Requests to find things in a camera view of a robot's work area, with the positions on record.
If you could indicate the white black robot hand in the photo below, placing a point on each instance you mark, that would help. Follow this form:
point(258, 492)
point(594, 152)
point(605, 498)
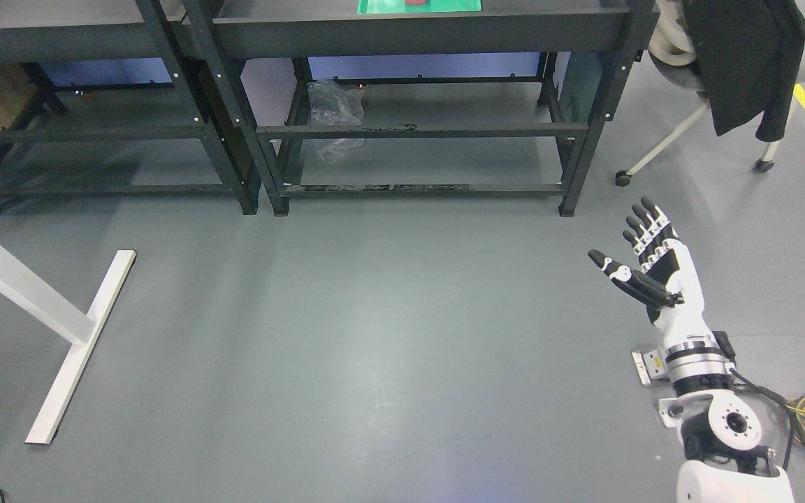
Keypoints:
point(665, 280)

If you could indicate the black metal shelf right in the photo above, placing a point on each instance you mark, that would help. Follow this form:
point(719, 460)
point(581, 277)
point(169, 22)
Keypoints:
point(515, 69)

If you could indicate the black metal shelf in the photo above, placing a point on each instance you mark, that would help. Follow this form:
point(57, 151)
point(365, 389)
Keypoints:
point(101, 98)
point(515, 69)

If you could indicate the green plastic tray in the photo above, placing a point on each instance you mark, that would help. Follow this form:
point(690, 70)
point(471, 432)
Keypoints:
point(433, 6)

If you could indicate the black metal shelf left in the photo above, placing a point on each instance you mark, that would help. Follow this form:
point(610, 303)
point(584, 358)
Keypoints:
point(101, 98)

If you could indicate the office chair with black jacket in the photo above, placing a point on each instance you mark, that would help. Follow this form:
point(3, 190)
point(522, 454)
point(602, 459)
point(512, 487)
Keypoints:
point(741, 58)

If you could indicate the crumpled clear plastic bag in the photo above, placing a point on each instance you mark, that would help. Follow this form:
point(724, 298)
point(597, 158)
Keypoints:
point(332, 104)

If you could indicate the white desk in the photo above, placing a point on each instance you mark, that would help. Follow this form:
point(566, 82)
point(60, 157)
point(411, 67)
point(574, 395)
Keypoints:
point(26, 289)

